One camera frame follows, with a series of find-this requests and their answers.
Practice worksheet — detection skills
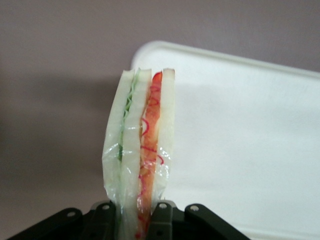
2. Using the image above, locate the plastic-wrapped sandwich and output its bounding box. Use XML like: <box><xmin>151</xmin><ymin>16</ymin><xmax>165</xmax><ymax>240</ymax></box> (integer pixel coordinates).
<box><xmin>101</xmin><ymin>67</ymin><xmax>176</xmax><ymax>240</ymax></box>

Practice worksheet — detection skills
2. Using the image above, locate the white plastic tray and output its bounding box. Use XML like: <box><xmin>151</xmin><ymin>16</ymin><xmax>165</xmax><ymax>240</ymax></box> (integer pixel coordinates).
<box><xmin>129</xmin><ymin>40</ymin><xmax>320</xmax><ymax>240</ymax></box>

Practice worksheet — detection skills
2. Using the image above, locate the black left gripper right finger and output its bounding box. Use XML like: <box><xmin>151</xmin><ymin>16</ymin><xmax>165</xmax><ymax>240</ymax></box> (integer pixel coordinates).
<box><xmin>149</xmin><ymin>201</ymin><xmax>254</xmax><ymax>240</ymax></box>

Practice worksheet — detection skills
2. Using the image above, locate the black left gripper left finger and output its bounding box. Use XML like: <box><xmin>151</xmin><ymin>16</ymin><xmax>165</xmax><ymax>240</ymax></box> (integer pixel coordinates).
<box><xmin>7</xmin><ymin>200</ymin><xmax>119</xmax><ymax>240</ymax></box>

